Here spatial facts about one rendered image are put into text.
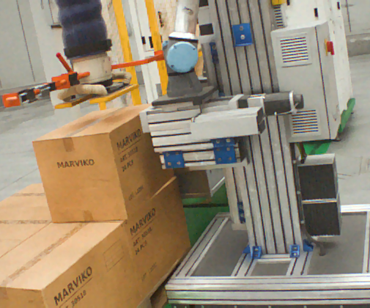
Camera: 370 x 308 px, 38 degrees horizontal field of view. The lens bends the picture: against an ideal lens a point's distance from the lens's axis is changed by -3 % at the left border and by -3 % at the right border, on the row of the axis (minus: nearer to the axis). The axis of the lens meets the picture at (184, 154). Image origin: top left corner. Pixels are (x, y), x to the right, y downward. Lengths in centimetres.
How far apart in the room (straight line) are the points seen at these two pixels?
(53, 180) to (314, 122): 118
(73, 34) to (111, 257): 100
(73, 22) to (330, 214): 144
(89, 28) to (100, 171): 64
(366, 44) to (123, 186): 934
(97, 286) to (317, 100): 116
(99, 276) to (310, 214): 98
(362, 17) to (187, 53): 951
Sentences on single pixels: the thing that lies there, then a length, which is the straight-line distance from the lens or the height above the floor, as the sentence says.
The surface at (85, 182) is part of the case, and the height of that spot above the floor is 73.
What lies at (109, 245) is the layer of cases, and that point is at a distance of 232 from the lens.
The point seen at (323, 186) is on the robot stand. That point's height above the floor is 52.
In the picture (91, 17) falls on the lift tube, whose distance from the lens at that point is 254.
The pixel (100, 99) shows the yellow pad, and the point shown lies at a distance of 244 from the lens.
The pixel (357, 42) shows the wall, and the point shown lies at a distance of 1136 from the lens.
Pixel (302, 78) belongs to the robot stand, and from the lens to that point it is 226.
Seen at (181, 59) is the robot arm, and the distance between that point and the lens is 208.
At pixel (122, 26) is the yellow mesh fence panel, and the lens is 379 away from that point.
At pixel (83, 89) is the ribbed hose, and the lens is 244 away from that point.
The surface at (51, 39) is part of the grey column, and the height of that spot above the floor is 138.
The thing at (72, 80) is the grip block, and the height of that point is 118.
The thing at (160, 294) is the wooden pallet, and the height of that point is 2.
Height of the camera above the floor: 136
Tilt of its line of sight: 14 degrees down
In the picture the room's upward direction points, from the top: 11 degrees counter-clockwise
